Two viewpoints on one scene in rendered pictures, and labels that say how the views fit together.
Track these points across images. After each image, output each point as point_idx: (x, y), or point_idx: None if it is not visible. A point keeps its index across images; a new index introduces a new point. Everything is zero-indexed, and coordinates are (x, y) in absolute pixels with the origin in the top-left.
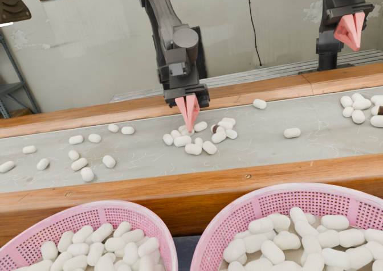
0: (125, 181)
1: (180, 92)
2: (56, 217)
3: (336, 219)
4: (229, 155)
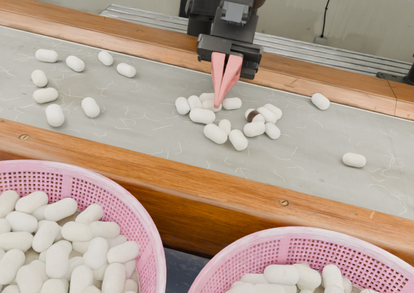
0: (110, 148)
1: (223, 46)
2: (0, 166)
3: None
4: (262, 160)
